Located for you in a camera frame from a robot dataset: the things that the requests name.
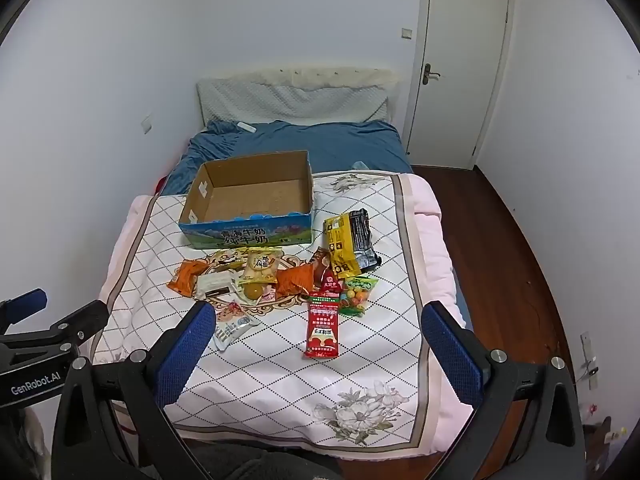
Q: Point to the panda print snack packet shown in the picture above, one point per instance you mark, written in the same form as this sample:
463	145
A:
227	260

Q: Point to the white wall socket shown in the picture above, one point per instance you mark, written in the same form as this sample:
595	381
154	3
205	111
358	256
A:
147	125

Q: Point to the long red sachet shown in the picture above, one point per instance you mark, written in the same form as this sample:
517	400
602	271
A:
322	325

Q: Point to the white wafer packet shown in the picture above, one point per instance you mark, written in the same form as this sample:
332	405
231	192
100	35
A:
215	287

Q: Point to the large yellow black snack packet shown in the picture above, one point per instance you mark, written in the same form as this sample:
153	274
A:
350	240

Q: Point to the small red snack packet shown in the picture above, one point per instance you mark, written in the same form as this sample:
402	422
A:
331	284

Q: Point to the green candy packet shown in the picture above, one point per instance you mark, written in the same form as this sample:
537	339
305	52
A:
357	295

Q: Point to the white remote control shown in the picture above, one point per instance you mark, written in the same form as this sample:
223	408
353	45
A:
247	127

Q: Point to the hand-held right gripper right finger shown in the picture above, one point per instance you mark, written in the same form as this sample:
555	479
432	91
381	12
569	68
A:
452	355

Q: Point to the white power strip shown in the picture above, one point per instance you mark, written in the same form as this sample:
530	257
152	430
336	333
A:
589	360

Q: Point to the blue bed sheet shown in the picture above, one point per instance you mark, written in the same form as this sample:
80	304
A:
340	145

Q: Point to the white oat crisp packet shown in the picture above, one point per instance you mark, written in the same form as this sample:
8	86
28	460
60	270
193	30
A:
232	331

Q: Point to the red cloth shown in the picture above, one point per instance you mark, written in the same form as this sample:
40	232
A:
160	185

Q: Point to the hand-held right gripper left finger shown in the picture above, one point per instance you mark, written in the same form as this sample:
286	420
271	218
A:
184	355

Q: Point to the clear egg yolk pastry packet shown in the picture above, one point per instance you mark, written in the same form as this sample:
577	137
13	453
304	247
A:
252	292

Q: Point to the wall light switch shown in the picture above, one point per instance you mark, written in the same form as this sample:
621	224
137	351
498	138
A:
407	33

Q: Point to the floral diamond pattern quilt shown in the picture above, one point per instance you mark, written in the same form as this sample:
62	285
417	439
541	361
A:
280	385

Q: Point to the white padded headboard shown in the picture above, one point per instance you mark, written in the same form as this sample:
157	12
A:
295	97

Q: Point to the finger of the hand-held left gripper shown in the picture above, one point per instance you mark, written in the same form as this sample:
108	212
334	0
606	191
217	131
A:
75	321
27	303

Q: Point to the yellow mini bun packet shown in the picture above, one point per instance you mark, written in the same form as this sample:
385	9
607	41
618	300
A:
261	265

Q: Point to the cardboard box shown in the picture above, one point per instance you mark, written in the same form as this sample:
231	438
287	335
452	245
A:
250	195

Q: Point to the small brown snack packet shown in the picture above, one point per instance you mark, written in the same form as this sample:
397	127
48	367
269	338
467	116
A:
320	260

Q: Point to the white door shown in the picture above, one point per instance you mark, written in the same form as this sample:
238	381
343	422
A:
460	60

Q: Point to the orange snack packet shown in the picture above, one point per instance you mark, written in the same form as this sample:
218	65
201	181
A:
187	277
295	281

